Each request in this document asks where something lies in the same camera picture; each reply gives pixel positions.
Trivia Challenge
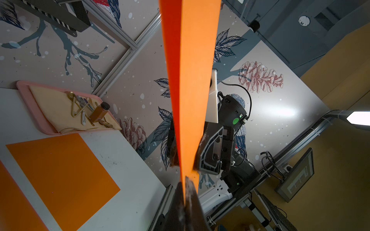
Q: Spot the beige cloth mat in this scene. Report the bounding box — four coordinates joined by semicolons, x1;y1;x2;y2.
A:
29;86;108;134

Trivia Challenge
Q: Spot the small amber bottle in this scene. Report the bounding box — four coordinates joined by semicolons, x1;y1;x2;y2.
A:
89;102;110;123

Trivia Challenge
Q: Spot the pink tray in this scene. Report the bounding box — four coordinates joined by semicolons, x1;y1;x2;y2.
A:
16;80;122;136

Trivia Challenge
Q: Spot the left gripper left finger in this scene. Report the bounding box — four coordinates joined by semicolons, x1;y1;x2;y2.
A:
163;182;186;231

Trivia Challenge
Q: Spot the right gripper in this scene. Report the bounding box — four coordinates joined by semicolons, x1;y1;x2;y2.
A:
167;119;235;175

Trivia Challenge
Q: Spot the orange paper sheet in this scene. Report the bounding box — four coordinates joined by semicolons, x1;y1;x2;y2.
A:
0;160;49;231
159;1;221;192
6;134;120;231

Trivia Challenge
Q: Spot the black computer monitor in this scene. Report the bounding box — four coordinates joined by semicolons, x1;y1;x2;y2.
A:
275;148;315;203

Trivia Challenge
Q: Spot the black wire wall basket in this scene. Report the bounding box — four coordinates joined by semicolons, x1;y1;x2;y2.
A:
11;0;91;37

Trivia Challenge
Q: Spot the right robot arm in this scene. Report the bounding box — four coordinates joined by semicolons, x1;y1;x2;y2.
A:
193;92;260;194

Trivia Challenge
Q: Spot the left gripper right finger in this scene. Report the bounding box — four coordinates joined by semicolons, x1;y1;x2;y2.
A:
185;177;211;231

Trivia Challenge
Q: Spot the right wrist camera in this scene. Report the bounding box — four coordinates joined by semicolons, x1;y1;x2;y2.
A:
205;69;218;123

